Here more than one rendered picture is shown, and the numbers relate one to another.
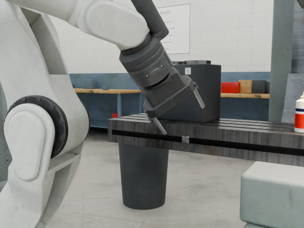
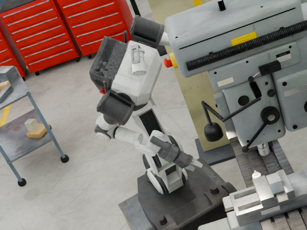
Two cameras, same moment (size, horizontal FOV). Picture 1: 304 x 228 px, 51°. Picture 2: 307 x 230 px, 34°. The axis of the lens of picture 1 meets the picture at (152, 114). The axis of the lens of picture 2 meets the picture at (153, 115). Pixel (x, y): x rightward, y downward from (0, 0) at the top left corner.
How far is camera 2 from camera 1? 244 cm
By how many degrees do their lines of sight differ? 66
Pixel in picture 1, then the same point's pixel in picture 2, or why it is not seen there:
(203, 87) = not seen: hidden behind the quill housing
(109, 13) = (140, 149)
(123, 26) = (146, 152)
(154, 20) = (159, 146)
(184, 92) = (185, 164)
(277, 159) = not seen: hidden behind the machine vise
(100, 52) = not seen: outside the picture
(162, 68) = (168, 159)
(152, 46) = (161, 154)
